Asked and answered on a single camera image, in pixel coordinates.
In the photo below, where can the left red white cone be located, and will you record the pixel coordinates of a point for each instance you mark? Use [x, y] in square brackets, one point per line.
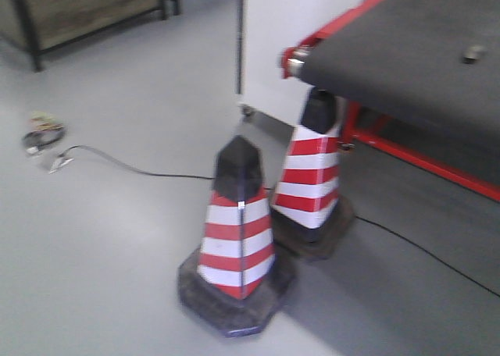
[237, 279]

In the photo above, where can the brake pad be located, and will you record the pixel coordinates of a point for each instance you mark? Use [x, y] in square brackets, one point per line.
[473, 53]

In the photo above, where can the wooden metal-framed cabinet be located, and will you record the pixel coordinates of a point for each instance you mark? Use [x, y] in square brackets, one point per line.
[38, 27]

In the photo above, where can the right red white cone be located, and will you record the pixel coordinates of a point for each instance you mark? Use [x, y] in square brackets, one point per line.
[309, 216]

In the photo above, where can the white machine cabinet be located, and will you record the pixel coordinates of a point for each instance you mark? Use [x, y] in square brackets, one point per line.
[271, 26]

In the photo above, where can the round floor socket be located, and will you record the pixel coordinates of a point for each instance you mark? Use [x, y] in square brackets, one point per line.
[46, 131]

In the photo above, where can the red white cone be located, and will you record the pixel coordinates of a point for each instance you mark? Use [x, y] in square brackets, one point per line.
[309, 216]
[237, 279]

